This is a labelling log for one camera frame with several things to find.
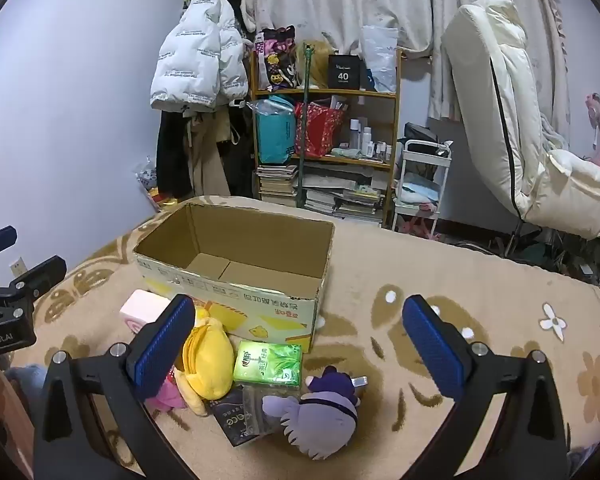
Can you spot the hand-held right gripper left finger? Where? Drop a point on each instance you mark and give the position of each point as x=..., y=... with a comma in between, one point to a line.
x=165, y=345

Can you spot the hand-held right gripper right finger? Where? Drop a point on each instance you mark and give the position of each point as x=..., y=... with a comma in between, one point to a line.
x=432, y=355

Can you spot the yellow plush toy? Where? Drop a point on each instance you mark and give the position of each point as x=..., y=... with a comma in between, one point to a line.
x=207, y=360

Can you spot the printed cardboard box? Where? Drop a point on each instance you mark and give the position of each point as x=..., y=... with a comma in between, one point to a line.
x=230, y=305

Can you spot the black packet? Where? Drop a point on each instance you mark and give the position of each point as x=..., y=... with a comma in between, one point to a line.
x=230, y=417

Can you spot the clear plastic bag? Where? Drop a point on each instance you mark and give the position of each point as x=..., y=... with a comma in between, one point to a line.
x=254, y=405

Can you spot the purple plush toy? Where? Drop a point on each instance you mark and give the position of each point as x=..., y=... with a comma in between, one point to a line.
x=320, y=420

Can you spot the person's left forearm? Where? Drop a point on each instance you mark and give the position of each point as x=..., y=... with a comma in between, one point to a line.
x=0, y=410

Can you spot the pink white soft block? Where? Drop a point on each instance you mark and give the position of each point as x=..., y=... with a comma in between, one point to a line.
x=140, y=307

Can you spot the pink plush toy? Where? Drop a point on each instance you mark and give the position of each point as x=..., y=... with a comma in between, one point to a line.
x=167, y=397

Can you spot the blue grey cloth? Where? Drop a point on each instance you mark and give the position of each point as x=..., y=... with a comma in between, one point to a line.
x=27, y=382

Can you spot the green tissue pack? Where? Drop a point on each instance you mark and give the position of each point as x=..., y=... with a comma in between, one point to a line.
x=267, y=365

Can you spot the wide stack of books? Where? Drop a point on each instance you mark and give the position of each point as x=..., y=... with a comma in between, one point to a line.
x=345, y=205

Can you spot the black hanging coat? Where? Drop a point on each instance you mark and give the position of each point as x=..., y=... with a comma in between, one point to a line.
x=172, y=155

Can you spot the beige hanging coat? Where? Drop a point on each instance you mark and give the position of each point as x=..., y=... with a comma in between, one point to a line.
x=207, y=160

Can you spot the white trolley cart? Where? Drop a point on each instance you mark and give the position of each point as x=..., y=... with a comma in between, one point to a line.
x=422, y=160

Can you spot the small stack of books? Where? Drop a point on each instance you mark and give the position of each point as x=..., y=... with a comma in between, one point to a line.
x=277, y=185

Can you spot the group of white cosmetic bottles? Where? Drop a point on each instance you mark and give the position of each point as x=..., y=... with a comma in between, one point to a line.
x=367, y=140

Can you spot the teal bag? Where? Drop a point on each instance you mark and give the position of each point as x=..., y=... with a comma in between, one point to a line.
x=275, y=132

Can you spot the red patterned bag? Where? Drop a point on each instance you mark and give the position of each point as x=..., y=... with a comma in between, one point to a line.
x=320, y=130

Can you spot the green pole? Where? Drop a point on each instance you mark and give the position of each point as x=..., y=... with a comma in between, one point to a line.
x=304, y=135

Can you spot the white puffer jacket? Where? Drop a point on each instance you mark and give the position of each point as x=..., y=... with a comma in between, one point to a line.
x=195, y=55

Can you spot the white recliner chair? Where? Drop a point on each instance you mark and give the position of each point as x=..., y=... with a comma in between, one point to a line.
x=485, y=85

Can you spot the wooden shelf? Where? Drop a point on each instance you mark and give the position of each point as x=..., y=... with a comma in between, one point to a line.
x=330, y=92

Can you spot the black box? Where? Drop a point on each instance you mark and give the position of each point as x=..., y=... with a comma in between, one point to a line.
x=345, y=72

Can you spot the pink fan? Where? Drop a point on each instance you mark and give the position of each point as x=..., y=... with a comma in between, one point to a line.
x=597, y=107

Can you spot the white plastic bag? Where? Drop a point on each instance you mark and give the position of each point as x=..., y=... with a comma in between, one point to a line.
x=380, y=55

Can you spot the colourful printed bag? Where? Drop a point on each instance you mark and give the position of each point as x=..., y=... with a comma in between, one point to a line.
x=275, y=60

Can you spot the yellow fluffy item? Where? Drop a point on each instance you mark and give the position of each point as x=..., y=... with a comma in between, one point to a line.
x=320, y=65

